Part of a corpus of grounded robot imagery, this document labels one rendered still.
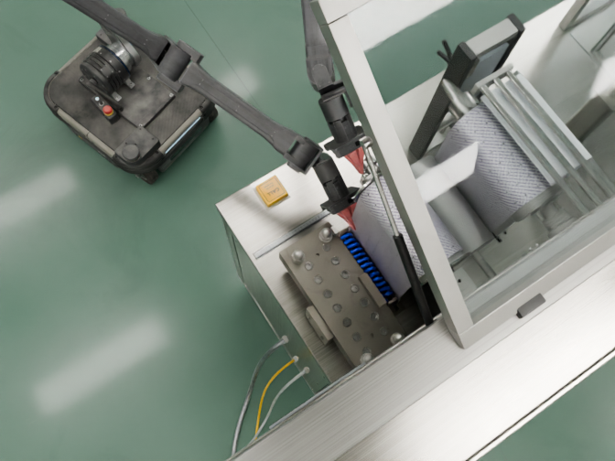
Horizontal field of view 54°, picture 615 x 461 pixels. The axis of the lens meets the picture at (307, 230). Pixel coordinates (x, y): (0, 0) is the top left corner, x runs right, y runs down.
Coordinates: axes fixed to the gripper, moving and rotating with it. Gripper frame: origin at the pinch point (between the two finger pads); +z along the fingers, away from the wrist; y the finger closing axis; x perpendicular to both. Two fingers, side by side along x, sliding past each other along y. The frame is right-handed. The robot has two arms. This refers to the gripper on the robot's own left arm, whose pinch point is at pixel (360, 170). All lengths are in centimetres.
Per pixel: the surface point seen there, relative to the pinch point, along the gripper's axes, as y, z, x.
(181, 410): 78, 90, -86
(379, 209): 3.3, 6.2, 10.6
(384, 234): 4.4, 12.4, 10.9
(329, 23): 18, -45, 57
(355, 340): 20.2, 38.7, 4.0
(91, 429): 111, 80, -95
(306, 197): 6.4, 13.9, -33.5
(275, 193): 13.8, 8.5, -34.9
